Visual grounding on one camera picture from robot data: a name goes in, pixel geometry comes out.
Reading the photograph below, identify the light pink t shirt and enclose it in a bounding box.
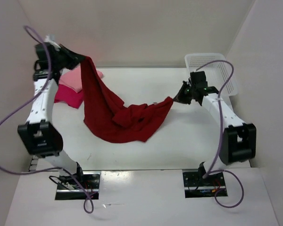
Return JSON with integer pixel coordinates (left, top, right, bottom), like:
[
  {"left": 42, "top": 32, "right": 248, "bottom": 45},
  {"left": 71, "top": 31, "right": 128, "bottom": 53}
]
[{"left": 58, "top": 68, "right": 105, "bottom": 92}]

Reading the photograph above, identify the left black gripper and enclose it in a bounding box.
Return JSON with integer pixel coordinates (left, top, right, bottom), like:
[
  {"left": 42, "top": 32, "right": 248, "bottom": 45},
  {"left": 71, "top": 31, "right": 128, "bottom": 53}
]
[{"left": 53, "top": 43, "right": 86, "bottom": 70}]

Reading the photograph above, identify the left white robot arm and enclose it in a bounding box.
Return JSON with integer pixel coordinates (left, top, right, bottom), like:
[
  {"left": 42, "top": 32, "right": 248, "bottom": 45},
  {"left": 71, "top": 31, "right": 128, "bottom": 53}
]
[{"left": 17, "top": 40, "right": 85, "bottom": 188}]

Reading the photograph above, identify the magenta red t shirt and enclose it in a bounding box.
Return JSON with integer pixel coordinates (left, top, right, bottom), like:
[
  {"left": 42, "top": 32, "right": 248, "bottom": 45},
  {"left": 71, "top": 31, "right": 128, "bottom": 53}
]
[{"left": 54, "top": 84, "right": 83, "bottom": 109}]

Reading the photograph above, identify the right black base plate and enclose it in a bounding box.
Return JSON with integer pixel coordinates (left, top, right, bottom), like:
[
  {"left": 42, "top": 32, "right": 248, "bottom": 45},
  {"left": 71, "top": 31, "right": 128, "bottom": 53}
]
[{"left": 182, "top": 169, "right": 228, "bottom": 198}]

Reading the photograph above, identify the dark red t shirt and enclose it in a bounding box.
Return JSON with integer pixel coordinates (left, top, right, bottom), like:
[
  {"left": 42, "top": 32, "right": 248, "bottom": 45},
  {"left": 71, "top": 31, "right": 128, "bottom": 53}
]
[{"left": 80, "top": 56, "right": 174, "bottom": 143}]

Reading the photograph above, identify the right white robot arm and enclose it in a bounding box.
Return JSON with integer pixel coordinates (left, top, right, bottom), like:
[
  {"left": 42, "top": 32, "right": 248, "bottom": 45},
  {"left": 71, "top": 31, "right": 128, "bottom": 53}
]
[{"left": 174, "top": 71, "right": 257, "bottom": 185}]

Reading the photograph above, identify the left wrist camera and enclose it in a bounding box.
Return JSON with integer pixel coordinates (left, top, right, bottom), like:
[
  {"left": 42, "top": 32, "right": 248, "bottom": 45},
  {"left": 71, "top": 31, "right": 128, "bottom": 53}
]
[{"left": 44, "top": 34, "right": 61, "bottom": 51}]

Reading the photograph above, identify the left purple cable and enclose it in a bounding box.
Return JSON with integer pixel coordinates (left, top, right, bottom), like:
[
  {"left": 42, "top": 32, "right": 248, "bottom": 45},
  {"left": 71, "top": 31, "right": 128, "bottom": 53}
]
[{"left": 0, "top": 25, "right": 95, "bottom": 214}]

